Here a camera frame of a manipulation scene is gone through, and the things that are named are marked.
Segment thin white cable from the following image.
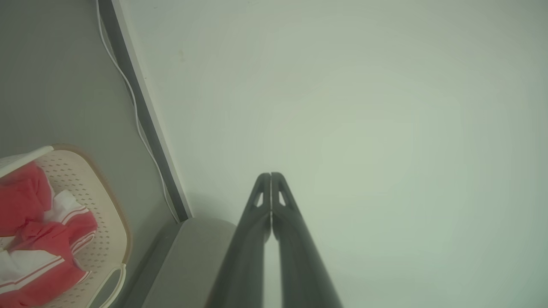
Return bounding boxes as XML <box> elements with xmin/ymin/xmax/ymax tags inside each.
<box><xmin>96</xmin><ymin>0</ymin><xmax>181</xmax><ymax>224</ymax></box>

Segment dark grey skirting board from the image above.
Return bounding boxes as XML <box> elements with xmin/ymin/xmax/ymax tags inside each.
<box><xmin>99</xmin><ymin>0</ymin><xmax>193</xmax><ymax>222</ymax></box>

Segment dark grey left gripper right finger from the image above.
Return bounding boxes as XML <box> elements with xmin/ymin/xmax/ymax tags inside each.
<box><xmin>271</xmin><ymin>172</ymin><xmax>343</xmax><ymax>308</ymax></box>

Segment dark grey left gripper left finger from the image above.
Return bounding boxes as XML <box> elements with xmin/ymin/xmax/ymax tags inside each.
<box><xmin>205</xmin><ymin>173</ymin><xmax>272</xmax><ymax>308</ymax></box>

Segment cream perforated plastic laundry basket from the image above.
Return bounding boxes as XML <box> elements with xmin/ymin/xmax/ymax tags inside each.
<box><xmin>0</xmin><ymin>145</ymin><xmax>132</xmax><ymax>308</ymax></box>

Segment red and white garment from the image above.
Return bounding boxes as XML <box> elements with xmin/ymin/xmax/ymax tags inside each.
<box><xmin>0</xmin><ymin>163</ymin><xmax>98</xmax><ymax>308</ymax></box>

